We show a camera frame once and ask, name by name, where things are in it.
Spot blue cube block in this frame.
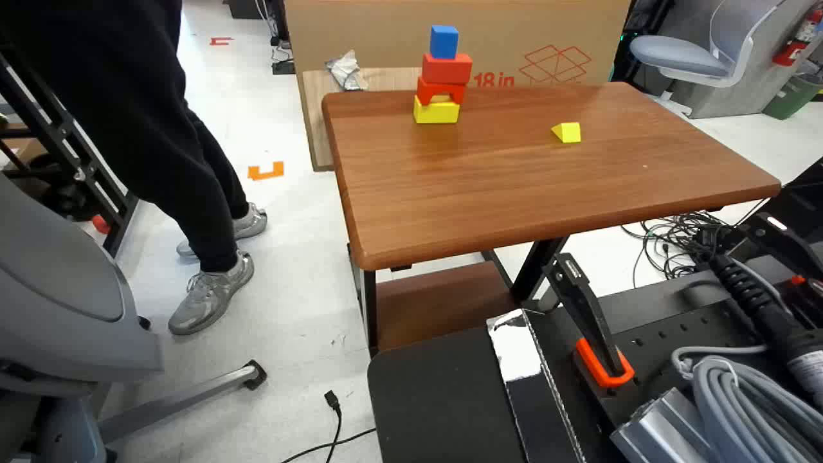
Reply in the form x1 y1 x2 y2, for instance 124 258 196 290
427 23 459 61

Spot green bin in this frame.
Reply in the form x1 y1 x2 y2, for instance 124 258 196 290
760 75 823 121

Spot silver metal block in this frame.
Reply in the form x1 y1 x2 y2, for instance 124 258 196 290
606 385 720 463

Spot red fire extinguisher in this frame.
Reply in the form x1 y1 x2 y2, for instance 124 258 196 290
771 4 818 69

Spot grey sneaker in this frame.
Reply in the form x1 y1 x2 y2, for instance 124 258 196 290
166 249 256 336
175 202 270 260

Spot black mounting platform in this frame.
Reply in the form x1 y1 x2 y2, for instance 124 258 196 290
364 324 528 463

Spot light blue office chair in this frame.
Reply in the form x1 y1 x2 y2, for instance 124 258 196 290
627 0 823 121

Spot tangle of floor cables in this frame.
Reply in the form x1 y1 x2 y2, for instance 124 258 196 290
620 207 731 290

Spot person in dark trousers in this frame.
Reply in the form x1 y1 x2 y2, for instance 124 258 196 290
0 0 252 274

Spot black floor cable with plug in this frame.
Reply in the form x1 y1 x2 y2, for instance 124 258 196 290
279 389 377 463

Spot crumpled white paper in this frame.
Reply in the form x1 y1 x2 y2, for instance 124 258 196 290
324 49 372 96

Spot black metal rack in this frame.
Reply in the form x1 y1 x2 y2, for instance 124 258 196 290
0 50 140 260

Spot brown panel under table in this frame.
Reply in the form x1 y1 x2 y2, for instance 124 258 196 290
372 260 517 355

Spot black corrugated hose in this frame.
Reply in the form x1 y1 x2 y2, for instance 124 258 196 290
695 249 823 391

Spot yellow notched block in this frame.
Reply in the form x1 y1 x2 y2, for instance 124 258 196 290
412 92 462 128

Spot yellow wedge block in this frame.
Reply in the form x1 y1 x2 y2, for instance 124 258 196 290
549 117 583 147

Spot grey office chair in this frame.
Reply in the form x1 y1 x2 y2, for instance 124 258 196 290
0 173 270 463

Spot large cardboard box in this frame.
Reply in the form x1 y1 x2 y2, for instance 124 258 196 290
283 0 633 90

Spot black clamp with orange handle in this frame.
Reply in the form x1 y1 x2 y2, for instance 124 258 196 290
542 252 639 394

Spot grey cable bundle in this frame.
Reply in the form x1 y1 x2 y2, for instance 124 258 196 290
669 342 823 463

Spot red rectangular block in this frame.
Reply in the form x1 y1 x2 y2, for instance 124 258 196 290
419 49 475 88

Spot red arch block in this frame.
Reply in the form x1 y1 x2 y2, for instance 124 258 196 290
414 75 467 108

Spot black table leg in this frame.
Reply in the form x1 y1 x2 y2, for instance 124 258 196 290
362 268 380 358
508 236 570 305

